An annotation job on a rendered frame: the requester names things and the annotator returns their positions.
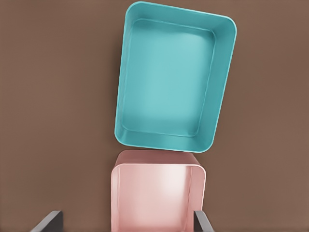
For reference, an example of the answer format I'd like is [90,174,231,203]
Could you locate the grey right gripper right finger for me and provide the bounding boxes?
[194,210,215,232]

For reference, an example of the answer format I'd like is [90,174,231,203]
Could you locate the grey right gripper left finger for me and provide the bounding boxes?
[30,210,64,232]

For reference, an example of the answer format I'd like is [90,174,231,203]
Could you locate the pink rectangular tray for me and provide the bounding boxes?
[111,149,207,232]

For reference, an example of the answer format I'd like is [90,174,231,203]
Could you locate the teal rectangular tray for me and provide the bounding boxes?
[113,0,238,154]

